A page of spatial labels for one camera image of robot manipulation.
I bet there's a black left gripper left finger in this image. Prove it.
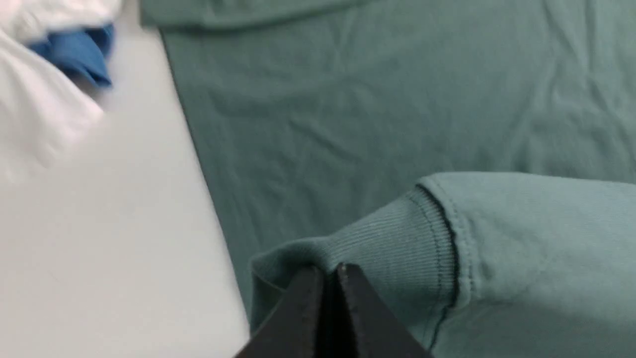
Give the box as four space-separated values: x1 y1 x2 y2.
236 267 324 358

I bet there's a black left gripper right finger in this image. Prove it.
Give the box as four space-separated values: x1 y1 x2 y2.
334 264 432 358

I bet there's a green long sleeve shirt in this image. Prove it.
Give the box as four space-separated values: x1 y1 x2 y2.
140 0 635 358

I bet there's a white cloth garment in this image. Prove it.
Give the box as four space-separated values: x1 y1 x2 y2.
1 0 122 186

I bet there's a blue cloth garment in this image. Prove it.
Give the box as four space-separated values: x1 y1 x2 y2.
27 23 115 88

